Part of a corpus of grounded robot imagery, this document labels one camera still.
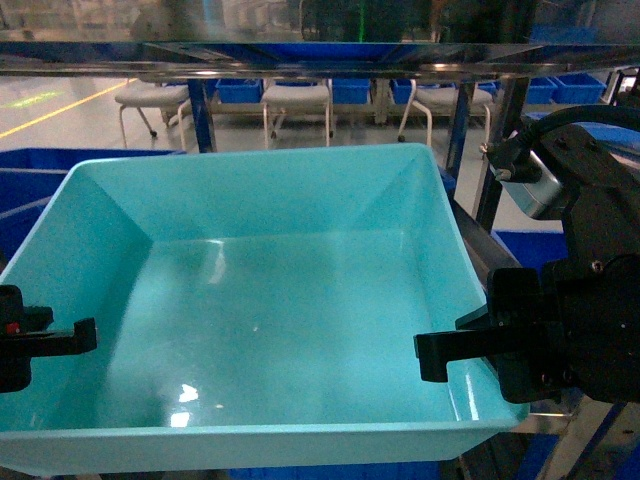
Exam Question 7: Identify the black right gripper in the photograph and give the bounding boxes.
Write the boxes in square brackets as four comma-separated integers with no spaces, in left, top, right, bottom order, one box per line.
[414,199,639,403]

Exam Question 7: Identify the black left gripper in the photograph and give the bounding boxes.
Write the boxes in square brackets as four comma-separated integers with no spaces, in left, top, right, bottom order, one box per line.
[1,285,98,393]

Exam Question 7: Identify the teal plastic bin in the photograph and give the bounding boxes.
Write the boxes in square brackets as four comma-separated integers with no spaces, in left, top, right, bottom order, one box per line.
[1,143,529,475]

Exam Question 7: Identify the steel upper shelf beam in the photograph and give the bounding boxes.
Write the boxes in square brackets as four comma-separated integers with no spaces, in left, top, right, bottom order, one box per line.
[1,41,639,82]

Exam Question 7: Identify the white chair left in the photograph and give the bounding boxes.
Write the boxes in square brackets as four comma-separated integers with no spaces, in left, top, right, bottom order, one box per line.
[114,80,191,151]

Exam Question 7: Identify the white chair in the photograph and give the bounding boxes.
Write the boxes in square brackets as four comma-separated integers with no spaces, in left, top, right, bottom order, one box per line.
[261,79,333,149]
[114,80,191,151]
[397,80,494,146]

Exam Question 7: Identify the white chair right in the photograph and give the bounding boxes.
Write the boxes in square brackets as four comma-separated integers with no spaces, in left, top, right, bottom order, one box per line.
[397,80,494,146]

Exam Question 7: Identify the white chair middle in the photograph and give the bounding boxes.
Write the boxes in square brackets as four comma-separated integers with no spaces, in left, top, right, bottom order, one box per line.
[261,79,333,149]

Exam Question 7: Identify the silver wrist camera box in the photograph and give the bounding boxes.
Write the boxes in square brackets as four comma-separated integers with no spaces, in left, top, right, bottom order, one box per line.
[489,149,567,221]

